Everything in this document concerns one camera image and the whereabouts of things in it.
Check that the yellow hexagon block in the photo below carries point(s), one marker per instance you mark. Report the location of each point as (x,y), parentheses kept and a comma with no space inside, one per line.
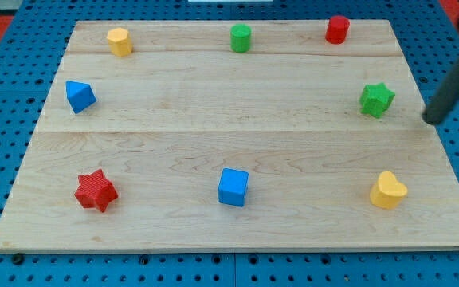
(119,42)

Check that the green star block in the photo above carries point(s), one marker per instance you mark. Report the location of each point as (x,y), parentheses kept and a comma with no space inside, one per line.
(376,99)

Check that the blue triangle block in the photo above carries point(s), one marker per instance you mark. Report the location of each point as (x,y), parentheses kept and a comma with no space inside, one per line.
(79,95)

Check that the green cylinder block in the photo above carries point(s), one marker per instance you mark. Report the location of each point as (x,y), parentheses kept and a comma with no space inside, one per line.
(240,38)

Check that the wooden board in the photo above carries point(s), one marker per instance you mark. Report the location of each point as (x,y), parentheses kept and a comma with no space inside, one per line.
(183,106)

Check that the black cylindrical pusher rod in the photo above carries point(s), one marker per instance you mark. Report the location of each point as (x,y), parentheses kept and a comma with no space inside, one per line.
(444,99)

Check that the red star block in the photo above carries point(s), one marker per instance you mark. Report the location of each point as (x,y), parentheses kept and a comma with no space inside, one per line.
(95,191)

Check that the blue cube block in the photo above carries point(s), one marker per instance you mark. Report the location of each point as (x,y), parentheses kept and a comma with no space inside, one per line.
(232,187)

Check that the red cylinder block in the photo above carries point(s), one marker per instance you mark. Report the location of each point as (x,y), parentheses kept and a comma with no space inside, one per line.
(337,29)

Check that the yellow heart block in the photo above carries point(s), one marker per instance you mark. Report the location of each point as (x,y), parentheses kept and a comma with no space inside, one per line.
(387,192)

